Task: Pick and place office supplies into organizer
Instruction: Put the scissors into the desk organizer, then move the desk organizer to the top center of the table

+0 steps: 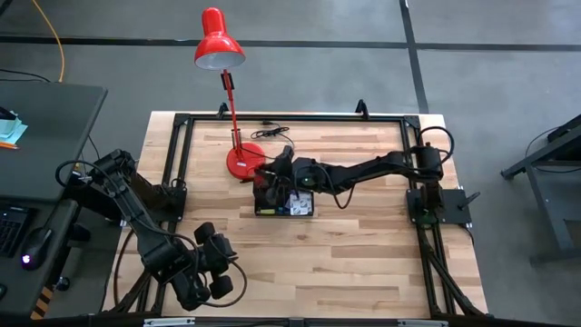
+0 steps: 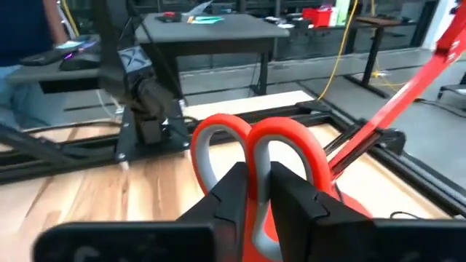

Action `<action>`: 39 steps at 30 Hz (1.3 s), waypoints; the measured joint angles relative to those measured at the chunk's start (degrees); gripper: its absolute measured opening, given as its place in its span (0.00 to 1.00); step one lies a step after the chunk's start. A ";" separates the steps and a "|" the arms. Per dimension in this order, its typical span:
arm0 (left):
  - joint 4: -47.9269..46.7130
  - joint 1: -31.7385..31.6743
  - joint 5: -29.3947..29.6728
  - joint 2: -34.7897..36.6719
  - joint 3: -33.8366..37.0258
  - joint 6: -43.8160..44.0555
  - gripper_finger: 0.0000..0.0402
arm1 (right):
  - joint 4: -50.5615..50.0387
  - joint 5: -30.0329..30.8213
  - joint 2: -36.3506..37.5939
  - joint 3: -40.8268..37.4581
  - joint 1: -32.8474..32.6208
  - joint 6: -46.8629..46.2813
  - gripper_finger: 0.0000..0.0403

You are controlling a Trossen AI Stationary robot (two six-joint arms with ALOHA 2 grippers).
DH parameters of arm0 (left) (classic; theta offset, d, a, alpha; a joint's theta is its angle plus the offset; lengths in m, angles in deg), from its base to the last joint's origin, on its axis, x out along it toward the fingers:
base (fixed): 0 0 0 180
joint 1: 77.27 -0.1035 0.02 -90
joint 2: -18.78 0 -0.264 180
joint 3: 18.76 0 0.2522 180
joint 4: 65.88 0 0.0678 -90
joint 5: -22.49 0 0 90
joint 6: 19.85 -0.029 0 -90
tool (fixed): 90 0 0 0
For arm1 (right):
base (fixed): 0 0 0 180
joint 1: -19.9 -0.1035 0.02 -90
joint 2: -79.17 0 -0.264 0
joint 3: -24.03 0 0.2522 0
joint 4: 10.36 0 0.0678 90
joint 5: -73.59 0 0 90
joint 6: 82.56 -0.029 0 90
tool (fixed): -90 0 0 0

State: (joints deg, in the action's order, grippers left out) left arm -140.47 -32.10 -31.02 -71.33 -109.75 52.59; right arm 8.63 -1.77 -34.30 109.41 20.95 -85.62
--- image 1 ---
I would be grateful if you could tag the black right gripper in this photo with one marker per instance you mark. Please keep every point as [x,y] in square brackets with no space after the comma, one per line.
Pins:
[283,170]

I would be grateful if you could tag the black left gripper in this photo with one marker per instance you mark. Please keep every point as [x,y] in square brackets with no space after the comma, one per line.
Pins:
[213,259]

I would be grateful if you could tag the black desk organizer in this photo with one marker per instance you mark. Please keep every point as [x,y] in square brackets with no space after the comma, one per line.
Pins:
[261,204]

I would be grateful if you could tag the white sticky note pad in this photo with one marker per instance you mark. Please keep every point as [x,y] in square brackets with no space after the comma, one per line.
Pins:
[302,205]

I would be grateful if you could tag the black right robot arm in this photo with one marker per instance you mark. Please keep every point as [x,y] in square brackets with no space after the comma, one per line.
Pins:
[363,170]

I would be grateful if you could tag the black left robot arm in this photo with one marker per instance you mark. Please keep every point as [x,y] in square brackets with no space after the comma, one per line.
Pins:
[136,213]

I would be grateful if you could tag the red desk lamp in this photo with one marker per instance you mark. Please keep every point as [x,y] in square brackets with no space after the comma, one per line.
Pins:
[236,163]

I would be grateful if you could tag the black caster wheel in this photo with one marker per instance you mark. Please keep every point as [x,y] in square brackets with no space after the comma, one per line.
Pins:
[62,284]

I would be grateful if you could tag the black computer mouse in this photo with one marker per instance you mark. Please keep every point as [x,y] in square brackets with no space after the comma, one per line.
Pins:
[38,245]

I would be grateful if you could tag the black keyboard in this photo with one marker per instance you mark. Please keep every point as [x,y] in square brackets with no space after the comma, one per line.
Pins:
[11,231]

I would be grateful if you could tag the dark grey desk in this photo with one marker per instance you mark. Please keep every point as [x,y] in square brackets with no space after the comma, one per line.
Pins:
[45,136]

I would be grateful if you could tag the orange pencil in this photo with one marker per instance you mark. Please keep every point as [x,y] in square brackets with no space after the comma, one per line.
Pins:
[9,145]

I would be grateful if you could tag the teal paper stack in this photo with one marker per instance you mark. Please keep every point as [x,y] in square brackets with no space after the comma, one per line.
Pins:
[11,131]

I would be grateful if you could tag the small black object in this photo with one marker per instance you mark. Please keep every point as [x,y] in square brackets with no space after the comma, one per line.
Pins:
[5,113]

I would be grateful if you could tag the dark grey metal stand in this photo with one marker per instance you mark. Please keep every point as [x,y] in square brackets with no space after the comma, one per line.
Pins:
[549,213]

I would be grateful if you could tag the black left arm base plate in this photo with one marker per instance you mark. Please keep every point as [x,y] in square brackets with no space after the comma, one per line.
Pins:
[179,204]

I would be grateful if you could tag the silver metal bracket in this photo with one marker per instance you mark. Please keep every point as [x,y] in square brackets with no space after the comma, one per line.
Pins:
[422,324]
[169,322]

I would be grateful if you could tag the black metal table frame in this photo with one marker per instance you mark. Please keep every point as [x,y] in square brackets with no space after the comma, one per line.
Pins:
[204,117]

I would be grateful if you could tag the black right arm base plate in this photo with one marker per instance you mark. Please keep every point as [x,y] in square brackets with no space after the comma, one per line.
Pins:
[454,210]

